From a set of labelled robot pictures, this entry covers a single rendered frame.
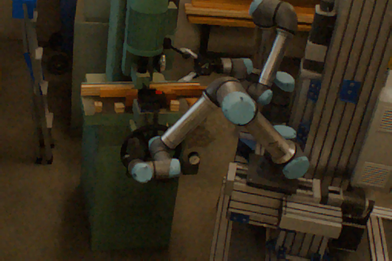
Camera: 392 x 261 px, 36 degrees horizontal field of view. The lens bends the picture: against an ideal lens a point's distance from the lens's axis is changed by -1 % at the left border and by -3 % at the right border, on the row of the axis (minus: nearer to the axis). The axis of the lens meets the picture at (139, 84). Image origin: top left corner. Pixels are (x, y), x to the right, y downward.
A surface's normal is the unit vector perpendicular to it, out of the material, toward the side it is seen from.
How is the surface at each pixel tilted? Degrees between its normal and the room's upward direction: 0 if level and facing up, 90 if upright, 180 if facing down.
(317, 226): 90
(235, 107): 85
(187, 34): 90
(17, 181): 0
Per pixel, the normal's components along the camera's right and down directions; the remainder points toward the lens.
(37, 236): 0.09, -0.86
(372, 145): -0.22, 0.47
